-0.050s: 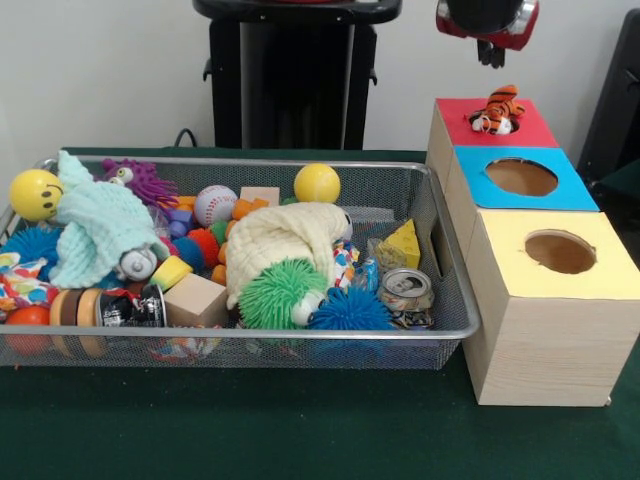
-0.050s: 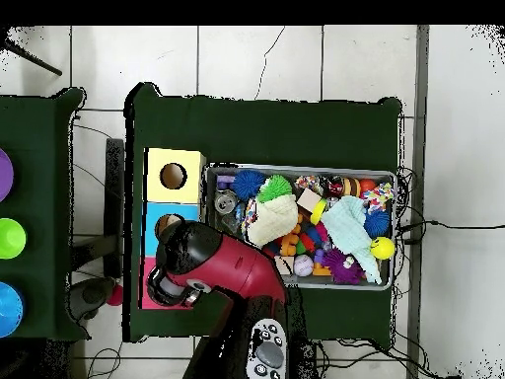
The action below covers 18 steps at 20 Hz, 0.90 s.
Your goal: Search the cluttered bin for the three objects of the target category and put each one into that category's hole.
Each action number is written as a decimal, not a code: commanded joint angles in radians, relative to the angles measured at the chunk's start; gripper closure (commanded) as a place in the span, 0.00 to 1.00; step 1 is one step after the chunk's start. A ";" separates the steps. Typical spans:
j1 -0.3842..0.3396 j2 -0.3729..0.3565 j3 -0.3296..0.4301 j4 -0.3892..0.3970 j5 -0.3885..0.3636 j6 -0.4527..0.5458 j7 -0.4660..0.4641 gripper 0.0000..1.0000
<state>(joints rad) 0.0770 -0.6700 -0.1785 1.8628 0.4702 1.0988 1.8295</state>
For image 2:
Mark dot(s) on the green spiky rubber ball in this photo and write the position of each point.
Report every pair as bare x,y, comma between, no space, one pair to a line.
275,187

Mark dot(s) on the cream cloth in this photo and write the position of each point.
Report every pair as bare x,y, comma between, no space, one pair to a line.
274,219

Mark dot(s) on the purple stacking cup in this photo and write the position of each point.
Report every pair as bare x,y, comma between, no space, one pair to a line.
6,175

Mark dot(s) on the purple spiky toy with eyes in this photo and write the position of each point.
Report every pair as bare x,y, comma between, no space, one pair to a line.
342,267

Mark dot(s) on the blue spiky rubber ball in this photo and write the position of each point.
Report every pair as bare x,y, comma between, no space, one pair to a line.
376,223
248,183

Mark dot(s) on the light blue cloth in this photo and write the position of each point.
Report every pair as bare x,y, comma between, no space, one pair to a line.
347,225

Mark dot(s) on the yellow plastic ball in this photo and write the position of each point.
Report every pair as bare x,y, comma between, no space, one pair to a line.
382,248

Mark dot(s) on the blue stacking cup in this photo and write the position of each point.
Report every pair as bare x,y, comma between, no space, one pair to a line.
10,310

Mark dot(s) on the dark green table cloth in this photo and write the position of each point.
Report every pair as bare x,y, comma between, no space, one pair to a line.
39,177
276,130

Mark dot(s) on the black tripod leg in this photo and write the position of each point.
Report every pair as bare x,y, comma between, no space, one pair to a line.
35,61

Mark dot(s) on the crushed silver can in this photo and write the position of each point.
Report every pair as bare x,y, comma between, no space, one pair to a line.
225,202

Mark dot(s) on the silver mesh bin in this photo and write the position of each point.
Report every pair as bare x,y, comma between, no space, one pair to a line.
378,276

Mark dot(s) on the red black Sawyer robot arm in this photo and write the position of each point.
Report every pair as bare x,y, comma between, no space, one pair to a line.
236,264

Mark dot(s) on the wooden box with three holes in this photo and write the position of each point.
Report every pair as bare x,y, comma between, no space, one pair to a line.
185,189

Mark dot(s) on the lime green stacking cup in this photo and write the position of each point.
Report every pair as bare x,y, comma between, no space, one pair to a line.
10,239

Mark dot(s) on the grey pendant with red button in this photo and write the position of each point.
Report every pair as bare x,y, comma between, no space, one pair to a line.
92,296

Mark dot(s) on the white baseball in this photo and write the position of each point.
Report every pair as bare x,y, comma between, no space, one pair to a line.
303,265

